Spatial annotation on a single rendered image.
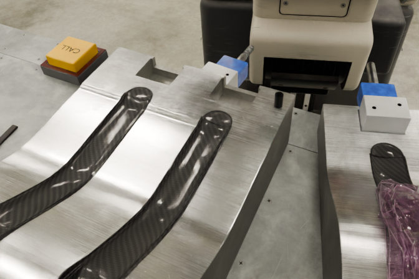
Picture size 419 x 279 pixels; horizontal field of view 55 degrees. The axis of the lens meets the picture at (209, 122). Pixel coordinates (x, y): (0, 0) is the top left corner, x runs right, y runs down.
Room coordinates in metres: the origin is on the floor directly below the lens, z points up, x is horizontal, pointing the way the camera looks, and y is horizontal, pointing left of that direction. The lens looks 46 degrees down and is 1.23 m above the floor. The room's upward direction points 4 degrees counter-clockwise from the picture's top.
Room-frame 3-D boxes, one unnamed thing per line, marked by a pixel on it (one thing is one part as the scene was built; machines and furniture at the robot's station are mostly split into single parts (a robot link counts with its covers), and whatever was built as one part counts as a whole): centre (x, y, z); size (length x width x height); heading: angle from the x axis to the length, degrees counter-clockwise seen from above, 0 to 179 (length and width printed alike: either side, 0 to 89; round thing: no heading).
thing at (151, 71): (0.42, 0.06, 0.87); 0.05 x 0.05 x 0.04; 61
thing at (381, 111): (0.38, -0.22, 0.86); 0.13 x 0.05 x 0.05; 168
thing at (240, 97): (0.37, -0.04, 0.87); 0.05 x 0.05 x 0.04; 61
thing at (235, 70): (0.49, -0.04, 0.83); 0.13 x 0.05 x 0.05; 146
